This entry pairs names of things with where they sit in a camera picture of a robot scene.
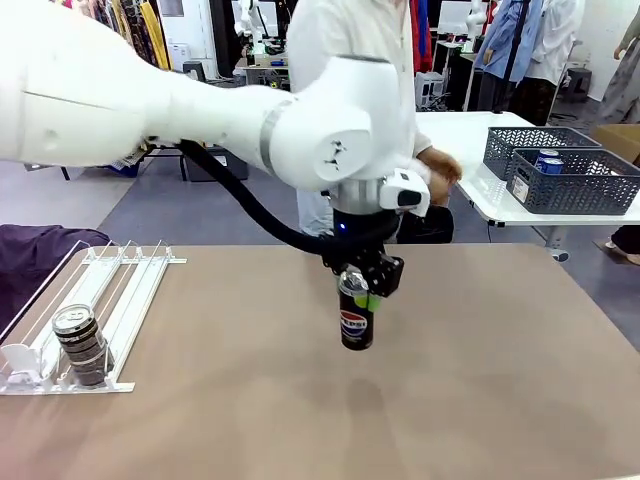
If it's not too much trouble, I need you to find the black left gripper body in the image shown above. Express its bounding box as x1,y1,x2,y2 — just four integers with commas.
322,238,387,296

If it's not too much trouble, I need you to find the black Pepsi can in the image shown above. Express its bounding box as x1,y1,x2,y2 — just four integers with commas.
338,269,376,353

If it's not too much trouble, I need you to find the grey basket with white sticker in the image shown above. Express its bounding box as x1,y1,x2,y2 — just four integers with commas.
505,147,640,217

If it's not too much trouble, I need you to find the person's left forearm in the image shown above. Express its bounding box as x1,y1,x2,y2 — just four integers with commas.
412,127,435,164

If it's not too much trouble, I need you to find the person's right hand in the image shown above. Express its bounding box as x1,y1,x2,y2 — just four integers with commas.
428,174,453,207

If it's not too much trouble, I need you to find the person's left hand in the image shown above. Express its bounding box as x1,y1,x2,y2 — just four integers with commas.
417,147,464,182

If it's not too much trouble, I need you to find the white table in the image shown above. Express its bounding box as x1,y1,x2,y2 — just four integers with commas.
413,111,640,262

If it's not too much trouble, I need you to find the grey woven plastic basket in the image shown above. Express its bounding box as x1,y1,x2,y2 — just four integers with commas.
482,126,603,180

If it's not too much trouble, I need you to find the person in white jacket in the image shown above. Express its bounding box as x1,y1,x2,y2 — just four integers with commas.
287,0,434,237

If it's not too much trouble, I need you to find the background person's foot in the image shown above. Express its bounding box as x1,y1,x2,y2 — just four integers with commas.
605,224,640,266

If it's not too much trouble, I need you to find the blue shirt on mannequin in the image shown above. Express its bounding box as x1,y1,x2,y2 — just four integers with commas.
473,0,532,84

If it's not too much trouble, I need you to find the black stand pole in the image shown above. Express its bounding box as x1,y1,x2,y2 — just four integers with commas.
492,0,530,117

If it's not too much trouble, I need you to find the black can with white bands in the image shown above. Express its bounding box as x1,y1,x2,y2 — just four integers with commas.
51,303,116,389

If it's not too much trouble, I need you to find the black plastic stool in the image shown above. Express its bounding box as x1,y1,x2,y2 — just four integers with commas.
566,67,594,105

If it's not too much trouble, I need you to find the brown cardboard box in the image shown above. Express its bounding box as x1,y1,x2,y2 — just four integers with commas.
591,123,640,169

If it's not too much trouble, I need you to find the white shirt on mannequin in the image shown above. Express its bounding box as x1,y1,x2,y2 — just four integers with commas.
525,0,585,87

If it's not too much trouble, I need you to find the rack of colourful garments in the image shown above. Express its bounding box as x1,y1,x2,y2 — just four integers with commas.
54,0,175,72

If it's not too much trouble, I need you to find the dark purple cloth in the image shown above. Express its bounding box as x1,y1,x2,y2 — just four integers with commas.
0,224,112,334

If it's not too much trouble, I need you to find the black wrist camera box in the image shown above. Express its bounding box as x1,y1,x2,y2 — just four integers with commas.
372,254,406,300

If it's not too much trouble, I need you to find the black corrugated cable hose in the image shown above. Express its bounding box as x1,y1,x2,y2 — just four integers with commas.
175,138,401,261

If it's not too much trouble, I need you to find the white wire can dispenser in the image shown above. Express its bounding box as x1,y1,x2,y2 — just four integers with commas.
0,239,188,397

